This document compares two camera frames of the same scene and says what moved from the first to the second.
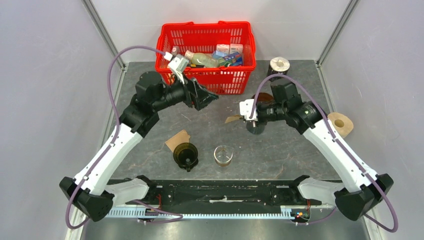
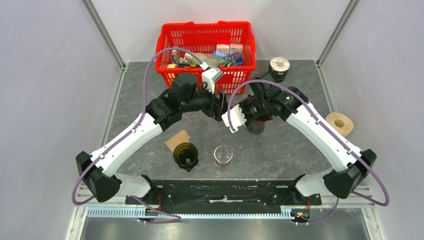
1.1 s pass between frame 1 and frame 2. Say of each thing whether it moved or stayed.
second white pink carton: stayed
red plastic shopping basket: stayed
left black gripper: moved
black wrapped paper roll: stayed
